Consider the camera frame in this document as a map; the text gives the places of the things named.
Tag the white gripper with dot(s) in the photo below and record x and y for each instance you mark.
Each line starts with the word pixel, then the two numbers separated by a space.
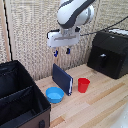
pixel 64 38

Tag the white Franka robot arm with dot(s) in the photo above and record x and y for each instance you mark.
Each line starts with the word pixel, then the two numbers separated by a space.
pixel 71 11

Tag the black air fryer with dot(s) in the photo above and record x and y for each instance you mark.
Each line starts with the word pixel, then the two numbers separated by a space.
pixel 109 53

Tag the dark blue book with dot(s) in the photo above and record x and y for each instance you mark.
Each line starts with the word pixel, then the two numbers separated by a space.
pixel 62 79

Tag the woven folding screen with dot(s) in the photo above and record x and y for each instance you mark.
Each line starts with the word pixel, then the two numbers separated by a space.
pixel 40 30

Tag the red plastic cup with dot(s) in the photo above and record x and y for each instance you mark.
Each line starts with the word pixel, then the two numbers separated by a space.
pixel 83 85

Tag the blue plastic bowl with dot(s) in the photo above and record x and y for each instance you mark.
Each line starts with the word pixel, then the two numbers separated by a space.
pixel 54 94

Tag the black fabric storage box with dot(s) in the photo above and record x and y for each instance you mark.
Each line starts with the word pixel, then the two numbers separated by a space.
pixel 20 96

